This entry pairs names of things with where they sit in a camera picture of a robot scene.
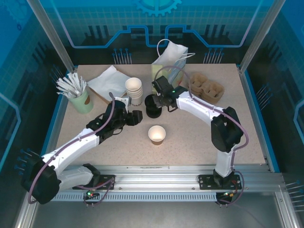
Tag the brown paper coffee cup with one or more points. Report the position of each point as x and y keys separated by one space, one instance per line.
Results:
x=156 y=134

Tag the printed paper gift bag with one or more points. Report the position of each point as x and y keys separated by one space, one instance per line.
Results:
x=175 y=51

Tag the stack of white napkins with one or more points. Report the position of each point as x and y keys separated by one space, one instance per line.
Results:
x=109 y=79

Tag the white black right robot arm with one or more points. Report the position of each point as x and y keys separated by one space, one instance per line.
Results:
x=202 y=109

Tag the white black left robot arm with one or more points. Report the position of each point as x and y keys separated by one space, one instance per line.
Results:
x=71 y=147

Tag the stack of black cup lids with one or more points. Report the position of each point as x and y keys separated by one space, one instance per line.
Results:
x=150 y=111

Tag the brown cardboard napkin box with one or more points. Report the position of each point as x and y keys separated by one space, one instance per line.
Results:
x=99 y=96

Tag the stack of white paper cups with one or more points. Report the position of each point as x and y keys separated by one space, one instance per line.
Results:
x=133 y=88

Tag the green straw holder cup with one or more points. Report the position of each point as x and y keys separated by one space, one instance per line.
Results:
x=82 y=105

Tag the stack of cardboard cup carriers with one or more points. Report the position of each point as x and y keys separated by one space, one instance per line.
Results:
x=206 y=89

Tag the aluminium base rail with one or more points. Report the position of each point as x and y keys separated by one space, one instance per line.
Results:
x=154 y=180

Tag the aluminium frame post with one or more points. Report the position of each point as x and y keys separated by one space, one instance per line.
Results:
x=260 y=35
x=55 y=40

